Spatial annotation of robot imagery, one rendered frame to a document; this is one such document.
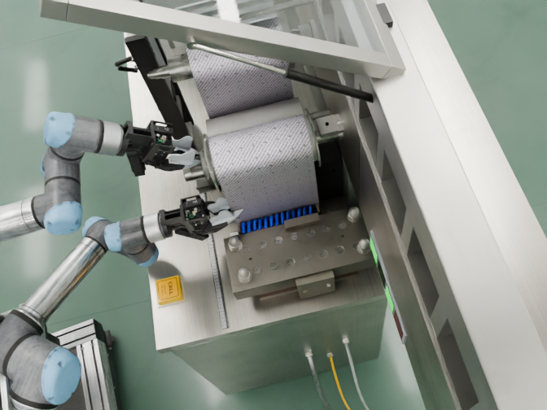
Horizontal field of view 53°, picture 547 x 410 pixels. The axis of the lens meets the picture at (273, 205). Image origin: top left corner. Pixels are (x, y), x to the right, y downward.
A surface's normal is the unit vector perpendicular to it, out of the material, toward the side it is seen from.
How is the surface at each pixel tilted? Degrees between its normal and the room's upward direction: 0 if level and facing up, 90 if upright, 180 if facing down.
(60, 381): 88
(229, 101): 92
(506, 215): 0
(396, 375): 0
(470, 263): 0
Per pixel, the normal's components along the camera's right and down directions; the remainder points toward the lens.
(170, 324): -0.13, -0.47
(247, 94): 0.21, 0.86
